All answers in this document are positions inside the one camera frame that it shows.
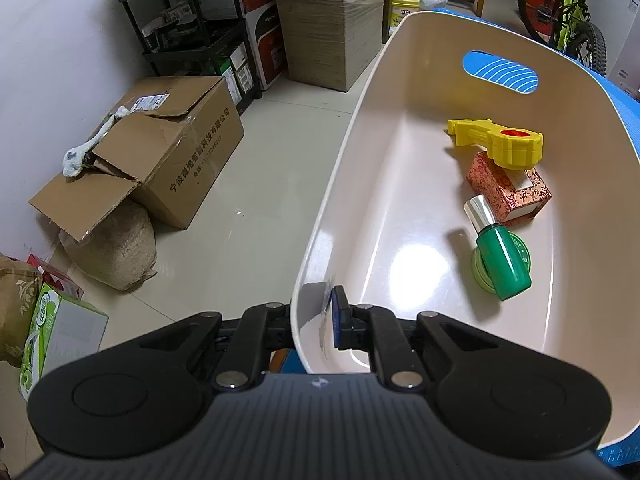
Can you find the yellow jug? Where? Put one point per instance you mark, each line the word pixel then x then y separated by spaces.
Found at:
pixel 402 7

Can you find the blue silicone mat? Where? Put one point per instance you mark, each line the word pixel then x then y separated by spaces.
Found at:
pixel 500 72

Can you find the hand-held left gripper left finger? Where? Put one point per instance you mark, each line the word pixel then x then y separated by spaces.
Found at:
pixel 265 325

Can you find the beige woven sack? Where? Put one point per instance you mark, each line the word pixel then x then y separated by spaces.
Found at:
pixel 117 255

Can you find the green white carton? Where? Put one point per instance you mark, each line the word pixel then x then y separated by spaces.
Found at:
pixel 65 335

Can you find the black shelf cart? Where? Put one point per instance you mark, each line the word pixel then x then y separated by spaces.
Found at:
pixel 200 57

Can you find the small green white box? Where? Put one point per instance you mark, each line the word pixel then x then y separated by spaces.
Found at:
pixel 235 72

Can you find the red patterned small box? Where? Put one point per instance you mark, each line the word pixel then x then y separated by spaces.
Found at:
pixel 500 190

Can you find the green bottle with silver cap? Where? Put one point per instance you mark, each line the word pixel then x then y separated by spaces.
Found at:
pixel 502 260

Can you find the green round tin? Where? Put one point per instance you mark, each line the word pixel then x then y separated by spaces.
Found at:
pixel 481 271

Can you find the green black bicycle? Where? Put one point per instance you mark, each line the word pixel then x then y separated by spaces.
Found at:
pixel 570 10

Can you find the yellow plastic tool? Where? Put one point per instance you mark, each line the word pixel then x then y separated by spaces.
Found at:
pixel 515 150

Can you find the white chest freezer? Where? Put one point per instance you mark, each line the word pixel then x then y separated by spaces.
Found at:
pixel 625 35

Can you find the red white appliance box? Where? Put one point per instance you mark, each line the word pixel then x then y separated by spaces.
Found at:
pixel 267 45

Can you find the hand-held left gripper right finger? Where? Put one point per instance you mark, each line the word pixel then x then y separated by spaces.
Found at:
pixel 342 320

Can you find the open cardboard box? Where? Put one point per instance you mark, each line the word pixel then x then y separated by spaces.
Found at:
pixel 190 160

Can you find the brown patterned bag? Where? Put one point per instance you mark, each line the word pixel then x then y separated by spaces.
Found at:
pixel 15 305

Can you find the film wrapped cardboard box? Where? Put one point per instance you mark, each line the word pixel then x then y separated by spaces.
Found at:
pixel 330 45

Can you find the beige plastic storage bin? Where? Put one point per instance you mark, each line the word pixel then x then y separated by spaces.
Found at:
pixel 400 185

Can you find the white rag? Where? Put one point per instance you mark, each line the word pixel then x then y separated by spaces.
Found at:
pixel 82 152

